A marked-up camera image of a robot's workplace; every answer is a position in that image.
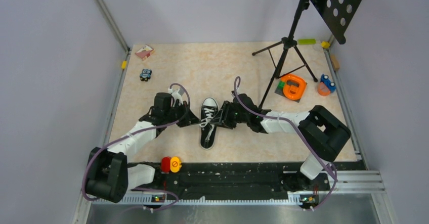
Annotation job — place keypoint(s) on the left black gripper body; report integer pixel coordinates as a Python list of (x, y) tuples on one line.
[(176, 112)]

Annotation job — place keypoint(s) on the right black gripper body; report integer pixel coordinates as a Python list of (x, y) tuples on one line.
[(230, 116)]

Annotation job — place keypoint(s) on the black white canvas sneaker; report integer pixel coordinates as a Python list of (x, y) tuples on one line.
[(209, 102)]

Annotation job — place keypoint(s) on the white shoelace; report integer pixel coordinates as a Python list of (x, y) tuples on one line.
[(207, 129)]

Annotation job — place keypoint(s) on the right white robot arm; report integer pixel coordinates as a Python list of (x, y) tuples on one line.
[(321, 132)]

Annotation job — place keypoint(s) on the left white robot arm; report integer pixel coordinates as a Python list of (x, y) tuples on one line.
[(109, 173)]

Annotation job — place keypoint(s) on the blue owl toy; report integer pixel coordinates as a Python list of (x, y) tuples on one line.
[(145, 75)]

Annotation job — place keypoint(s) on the red yellow emergency button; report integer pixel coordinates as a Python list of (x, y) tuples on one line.
[(171, 164)]

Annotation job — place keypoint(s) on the yellow clip left edge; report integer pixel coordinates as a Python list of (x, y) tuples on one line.
[(124, 65)]

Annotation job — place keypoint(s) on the pink red box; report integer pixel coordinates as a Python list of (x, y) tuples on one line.
[(144, 52)]

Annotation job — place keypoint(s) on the blue orange toy car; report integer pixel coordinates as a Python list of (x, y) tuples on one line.
[(326, 86)]

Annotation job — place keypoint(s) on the green block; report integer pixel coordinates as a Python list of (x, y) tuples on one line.
[(308, 41)]

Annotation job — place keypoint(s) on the wooden block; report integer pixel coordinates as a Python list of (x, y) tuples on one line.
[(335, 63)]

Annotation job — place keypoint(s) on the yellow corner block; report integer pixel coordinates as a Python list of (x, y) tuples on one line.
[(325, 44)]

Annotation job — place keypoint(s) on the black music stand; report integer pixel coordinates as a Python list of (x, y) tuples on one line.
[(335, 15)]

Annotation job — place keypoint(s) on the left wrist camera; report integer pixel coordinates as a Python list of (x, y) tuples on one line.
[(177, 95)]

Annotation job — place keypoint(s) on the orange ring toy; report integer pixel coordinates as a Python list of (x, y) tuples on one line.
[(291, 87)]

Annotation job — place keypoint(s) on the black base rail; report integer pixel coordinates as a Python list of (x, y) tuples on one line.
[(238, 181)]

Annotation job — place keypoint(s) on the white cable duct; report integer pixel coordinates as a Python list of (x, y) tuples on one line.
[(147, 200)]

